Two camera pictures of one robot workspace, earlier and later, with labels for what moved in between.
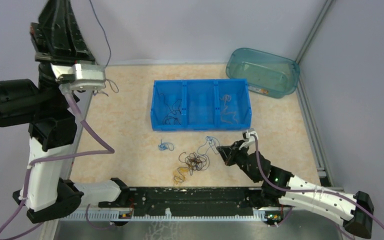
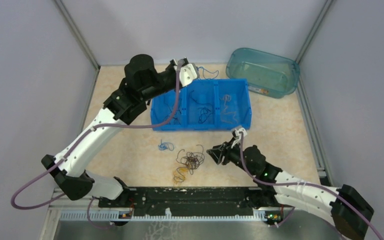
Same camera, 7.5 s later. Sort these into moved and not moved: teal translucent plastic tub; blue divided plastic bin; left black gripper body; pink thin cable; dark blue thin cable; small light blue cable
Moved: left black gripper body; dark blue thin cable
Not moved: pink thin cable; small light blue cable; teal translucent plastic tub; blue divided plastic bin
